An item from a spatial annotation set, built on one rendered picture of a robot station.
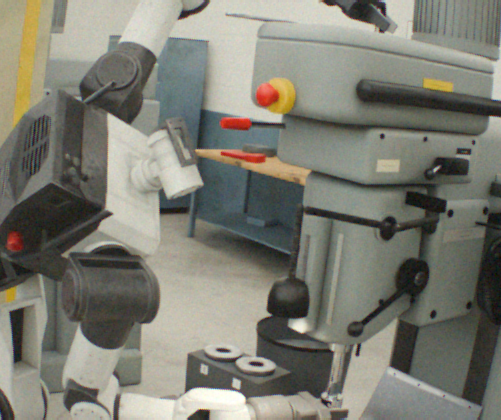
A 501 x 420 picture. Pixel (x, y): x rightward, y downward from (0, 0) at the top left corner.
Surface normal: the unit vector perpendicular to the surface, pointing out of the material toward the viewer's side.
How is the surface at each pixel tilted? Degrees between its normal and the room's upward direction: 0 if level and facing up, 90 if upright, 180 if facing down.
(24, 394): 81
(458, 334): 90
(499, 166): 90
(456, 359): 90
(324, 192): 90
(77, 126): 57
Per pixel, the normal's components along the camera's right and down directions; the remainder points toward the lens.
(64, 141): 0.79, -0.37
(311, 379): 0.11, 0.26
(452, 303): 0.62, 0.22
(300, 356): -0.12, 0.24
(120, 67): 0.10, -0.30
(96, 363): -0.07, 0.55
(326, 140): -0.78, 0.04
